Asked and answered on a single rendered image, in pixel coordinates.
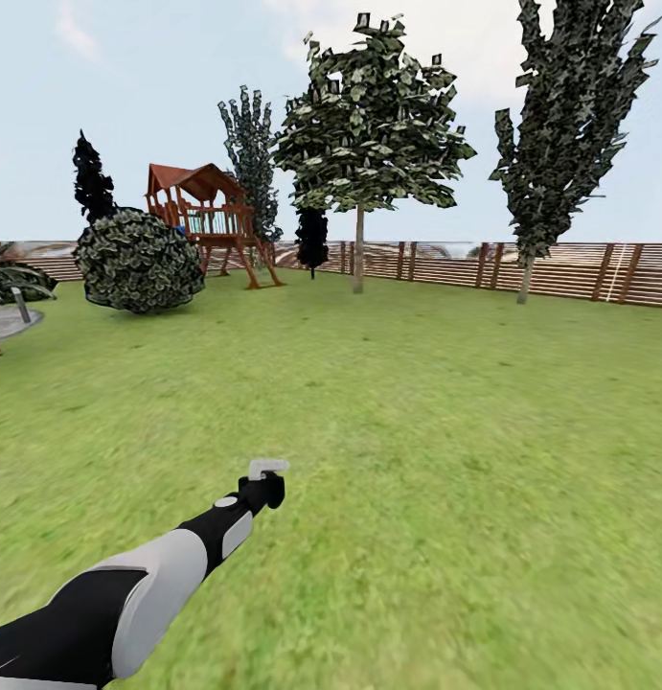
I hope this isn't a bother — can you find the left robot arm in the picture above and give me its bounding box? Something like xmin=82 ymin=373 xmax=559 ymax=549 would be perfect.
xmin=0 ymin=458 xmax=290 ymax=690

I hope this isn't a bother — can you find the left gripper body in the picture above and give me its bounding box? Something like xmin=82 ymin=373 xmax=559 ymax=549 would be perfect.
xmin=238 ymin=474 xmax=285 ymax=505

